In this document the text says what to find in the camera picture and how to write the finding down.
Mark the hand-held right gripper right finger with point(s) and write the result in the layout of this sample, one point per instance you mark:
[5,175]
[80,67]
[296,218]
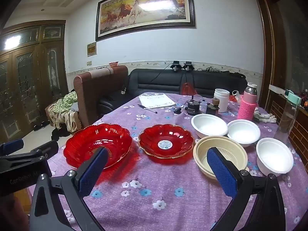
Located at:
[222,173]

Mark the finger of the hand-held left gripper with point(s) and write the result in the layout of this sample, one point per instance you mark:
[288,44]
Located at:
[47,149]
[13,145]

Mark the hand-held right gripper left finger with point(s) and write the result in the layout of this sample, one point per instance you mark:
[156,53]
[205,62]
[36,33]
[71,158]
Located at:
[93,172]

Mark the beige ribbed bowl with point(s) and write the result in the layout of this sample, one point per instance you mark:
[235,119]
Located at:
[204,149]

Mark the large red glass plate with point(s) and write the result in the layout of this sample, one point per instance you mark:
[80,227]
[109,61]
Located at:
[96,139]

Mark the white foam bowl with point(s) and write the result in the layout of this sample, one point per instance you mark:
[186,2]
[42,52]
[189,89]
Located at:
[208,125]
[243,133]
[274,157]

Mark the small red plate with sticker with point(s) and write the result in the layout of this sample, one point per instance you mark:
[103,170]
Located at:
[166,137]

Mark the dark cloth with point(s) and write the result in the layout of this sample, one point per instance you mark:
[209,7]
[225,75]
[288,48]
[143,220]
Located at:
[59,134]

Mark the dark shoes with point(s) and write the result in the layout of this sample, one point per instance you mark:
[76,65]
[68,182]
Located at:
[42,126]

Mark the green patterned blanket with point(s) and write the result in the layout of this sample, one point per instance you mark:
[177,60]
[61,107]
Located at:
[65,110]

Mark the purple floral tablecloth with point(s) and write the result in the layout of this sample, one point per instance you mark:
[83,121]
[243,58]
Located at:
[149,192]

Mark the dark jar with cork stopper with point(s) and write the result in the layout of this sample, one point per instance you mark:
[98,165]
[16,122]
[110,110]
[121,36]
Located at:
[213,108]

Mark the white knitted gloves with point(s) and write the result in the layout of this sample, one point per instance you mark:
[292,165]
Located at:
[264,118]

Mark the bottle with pink knitted sleeve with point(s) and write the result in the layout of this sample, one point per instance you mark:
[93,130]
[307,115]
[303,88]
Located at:
[247,108]

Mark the carved wooden doors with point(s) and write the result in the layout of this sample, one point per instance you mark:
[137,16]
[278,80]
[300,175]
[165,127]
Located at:
[31,77]

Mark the white plastic jar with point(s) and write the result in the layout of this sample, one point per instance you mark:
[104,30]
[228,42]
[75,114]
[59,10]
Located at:
[222,99]

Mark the brown armchair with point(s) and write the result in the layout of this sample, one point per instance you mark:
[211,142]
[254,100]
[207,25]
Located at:
[96,93]

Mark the small black object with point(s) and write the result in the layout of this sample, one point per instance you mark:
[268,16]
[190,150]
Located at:
[178,110]

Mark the black and white pen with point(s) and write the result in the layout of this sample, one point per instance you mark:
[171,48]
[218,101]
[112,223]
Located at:
[148,109]

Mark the clear bottle with mint lid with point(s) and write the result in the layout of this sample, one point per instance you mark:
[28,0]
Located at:
[287,118]

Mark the red plastic bag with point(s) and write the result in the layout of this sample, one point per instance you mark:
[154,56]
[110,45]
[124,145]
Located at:
[189,89]

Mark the white paper notebook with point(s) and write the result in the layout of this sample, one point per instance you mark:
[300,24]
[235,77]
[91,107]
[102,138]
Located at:
[156,100]

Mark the black leather sofa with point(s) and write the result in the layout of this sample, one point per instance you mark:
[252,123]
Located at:
[154,81]

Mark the black clamp device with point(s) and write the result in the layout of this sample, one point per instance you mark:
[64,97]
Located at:
[188,66]
[175,66]

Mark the framed horse painting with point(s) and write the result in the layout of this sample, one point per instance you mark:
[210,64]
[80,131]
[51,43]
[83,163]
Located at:
[144,7]

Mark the yellow wall plaque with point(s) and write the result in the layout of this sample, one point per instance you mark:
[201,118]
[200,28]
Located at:
[91,49]

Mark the dark wooden door frame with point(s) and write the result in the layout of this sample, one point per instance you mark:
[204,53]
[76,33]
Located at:
[269,41]

